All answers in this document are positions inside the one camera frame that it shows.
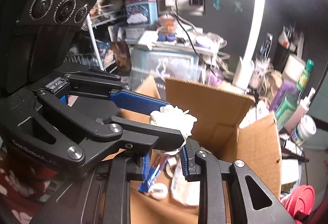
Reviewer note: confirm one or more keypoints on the cream fabric flower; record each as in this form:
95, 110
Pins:
174, 118

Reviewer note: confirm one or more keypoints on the clear plastic bag stack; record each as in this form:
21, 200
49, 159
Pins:
163, 65

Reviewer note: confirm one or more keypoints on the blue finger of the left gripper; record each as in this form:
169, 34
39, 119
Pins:
138, 103
167, 139

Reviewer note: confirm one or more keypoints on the white pill jar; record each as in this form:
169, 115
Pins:
304, 130

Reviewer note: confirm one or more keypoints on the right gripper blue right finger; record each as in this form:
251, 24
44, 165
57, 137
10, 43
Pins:
190, 168

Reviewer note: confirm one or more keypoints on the white wire rack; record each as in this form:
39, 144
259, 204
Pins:
91, 46

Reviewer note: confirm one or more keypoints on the anime art standee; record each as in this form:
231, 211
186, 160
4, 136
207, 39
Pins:
122, 57

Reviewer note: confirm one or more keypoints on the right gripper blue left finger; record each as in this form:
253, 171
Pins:
147, 171

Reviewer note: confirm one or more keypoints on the clear tape roll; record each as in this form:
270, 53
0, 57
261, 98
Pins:
171, 165

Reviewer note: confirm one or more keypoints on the red lid cup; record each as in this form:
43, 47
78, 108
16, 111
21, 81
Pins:
299, 203

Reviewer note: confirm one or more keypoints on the green glass bottle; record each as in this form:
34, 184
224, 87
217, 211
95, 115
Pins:
290, 101

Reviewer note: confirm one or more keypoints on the purple card pack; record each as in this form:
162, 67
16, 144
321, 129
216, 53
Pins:
286, 87

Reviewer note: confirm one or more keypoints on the black camera module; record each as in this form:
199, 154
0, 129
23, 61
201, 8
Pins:
35, 38

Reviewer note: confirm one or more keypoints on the white tissue pack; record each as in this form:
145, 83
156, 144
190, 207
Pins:
184, 192

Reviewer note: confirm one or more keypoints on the brown cardboard box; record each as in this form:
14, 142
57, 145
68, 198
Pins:
219, 114

